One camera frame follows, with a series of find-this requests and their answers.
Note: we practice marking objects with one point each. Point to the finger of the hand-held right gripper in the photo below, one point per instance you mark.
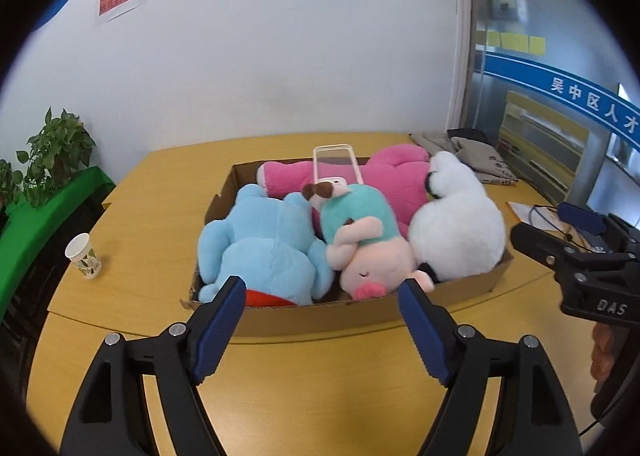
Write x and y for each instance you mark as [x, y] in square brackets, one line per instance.
[580, 217]
[540, 243]

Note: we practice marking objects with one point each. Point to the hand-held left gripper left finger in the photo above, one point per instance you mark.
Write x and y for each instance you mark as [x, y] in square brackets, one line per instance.
[220, 331]

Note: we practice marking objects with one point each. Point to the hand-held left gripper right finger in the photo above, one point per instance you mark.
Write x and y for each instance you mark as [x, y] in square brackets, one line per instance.
[422, 331]

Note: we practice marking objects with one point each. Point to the white plush toy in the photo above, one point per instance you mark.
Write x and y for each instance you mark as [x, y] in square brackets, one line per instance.
[455, 231]

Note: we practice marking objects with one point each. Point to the brown cardboard box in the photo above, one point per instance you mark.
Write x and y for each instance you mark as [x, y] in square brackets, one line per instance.
[310, 318]

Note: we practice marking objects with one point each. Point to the light blue plush toy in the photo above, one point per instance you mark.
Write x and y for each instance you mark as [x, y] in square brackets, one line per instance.
[260, 246]

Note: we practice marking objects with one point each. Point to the pink pig plush teal shirt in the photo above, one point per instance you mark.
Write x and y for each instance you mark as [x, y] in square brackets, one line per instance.
[360, 216]

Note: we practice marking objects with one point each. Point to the pink plush bear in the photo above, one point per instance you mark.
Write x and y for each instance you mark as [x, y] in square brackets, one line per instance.
[395, 180]

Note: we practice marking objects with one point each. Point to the person's right hand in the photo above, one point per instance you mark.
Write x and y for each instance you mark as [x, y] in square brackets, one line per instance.
[601, 351]

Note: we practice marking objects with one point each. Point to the white paper sheet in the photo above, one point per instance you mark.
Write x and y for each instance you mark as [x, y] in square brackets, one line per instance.
[522, 213]

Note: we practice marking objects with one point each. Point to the metal shelf rack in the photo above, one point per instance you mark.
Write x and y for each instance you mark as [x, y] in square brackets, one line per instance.
[545, 145]

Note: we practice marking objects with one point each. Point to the black cloth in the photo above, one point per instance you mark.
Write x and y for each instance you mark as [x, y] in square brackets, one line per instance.
[470, 135]

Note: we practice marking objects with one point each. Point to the grey folded cloth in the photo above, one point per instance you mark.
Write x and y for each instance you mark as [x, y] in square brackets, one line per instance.
[432, 141]

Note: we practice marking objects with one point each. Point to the printed paper cup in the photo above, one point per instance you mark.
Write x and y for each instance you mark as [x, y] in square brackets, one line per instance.
[82, 256]

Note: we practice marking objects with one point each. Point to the yellow sticky note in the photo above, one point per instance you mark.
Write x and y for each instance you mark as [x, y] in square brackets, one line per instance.
[522, 42]
[494, 39]
[507, 40]
[537, 44]

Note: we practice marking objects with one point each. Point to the white phone case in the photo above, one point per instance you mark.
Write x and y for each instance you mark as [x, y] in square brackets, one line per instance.
[332, 146]

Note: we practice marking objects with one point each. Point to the green cloth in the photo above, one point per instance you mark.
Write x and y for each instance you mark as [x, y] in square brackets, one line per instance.
[50, 206]

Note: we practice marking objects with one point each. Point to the green potted plant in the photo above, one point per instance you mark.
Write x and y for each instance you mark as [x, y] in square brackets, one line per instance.
[60, 145]
[6, 180]

